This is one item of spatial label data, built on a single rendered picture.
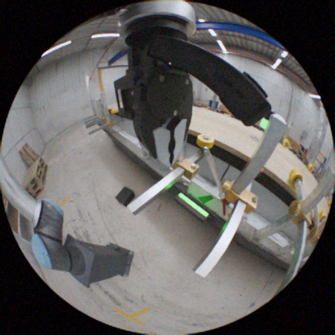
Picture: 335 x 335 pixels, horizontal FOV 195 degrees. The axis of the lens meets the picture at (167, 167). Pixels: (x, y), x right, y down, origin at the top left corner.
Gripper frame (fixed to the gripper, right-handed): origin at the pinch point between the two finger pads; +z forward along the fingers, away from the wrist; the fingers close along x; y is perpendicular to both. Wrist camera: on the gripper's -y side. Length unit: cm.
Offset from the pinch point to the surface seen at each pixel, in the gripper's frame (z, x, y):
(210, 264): 12.7, 6.6, -18.7
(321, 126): -99, -337, -269
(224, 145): 9.4, -35.5, -3.0
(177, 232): 99, -9, -6
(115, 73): -174, -291, 760
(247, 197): 11.8, -15.6, -19.6
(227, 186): 12.1, -15.3, -11.8
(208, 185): 36.8, -32.0, -4.4
